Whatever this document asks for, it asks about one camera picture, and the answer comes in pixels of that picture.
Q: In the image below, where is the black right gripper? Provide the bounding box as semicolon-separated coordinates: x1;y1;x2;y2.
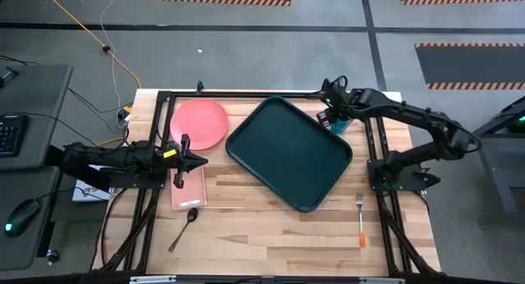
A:
316;86;361;132

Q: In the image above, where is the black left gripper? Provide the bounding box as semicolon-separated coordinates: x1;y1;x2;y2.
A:
163;133;209;190

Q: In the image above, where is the blue translucent cup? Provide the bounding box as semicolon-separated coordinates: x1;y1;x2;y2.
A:
329;117;354;135

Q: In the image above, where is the pink round plate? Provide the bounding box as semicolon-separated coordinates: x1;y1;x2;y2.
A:
170;98;230;152

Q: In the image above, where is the dark metal spoon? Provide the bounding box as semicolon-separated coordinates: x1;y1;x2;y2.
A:
168;207;199;253

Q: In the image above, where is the fork with orange handle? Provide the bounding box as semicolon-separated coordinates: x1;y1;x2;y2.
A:
354;190;367;248

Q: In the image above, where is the dark green plastic tray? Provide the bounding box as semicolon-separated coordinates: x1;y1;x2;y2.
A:
225;95;354;213

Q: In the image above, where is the pink spiral notebook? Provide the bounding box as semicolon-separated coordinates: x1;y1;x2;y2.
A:
170;164;208;212

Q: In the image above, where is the white power plug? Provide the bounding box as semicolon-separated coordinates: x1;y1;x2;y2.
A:
117;106;133;129

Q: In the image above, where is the white printed box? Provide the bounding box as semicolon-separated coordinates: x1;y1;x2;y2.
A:
71;164;114;203

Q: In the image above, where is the grey desk with keyboard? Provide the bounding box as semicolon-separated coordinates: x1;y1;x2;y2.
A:
0;63;74;172

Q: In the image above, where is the grey desk with mouse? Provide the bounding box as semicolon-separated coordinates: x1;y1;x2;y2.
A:
0;165;62;272

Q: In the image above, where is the black side stand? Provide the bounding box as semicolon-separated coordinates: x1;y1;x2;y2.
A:
471;95;525;218

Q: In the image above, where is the black computer mouse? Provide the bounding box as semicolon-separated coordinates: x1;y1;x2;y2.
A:
3;198;42;238

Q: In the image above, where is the black keyboard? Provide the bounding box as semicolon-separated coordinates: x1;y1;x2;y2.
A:
0;113;30;158

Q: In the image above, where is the small black desk device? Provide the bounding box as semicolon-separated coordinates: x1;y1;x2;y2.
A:
0;66;20;89

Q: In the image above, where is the black aluminium table frame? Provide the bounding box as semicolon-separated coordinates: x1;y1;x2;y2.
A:
92;89;442;284

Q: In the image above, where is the black desk cable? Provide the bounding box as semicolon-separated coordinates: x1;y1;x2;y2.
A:
67;86;135;114

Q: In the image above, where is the grey thin cable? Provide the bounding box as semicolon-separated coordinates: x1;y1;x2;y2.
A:
80;0;124;117

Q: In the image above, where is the silver metal bracket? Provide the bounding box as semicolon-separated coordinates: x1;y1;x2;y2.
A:
129;275;177;284
358;277;406;284

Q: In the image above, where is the black keyboard cable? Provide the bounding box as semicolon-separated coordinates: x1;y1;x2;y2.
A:
2;111;99;148

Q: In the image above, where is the yellow extension cable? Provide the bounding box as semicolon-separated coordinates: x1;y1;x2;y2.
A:
39;0;143;89

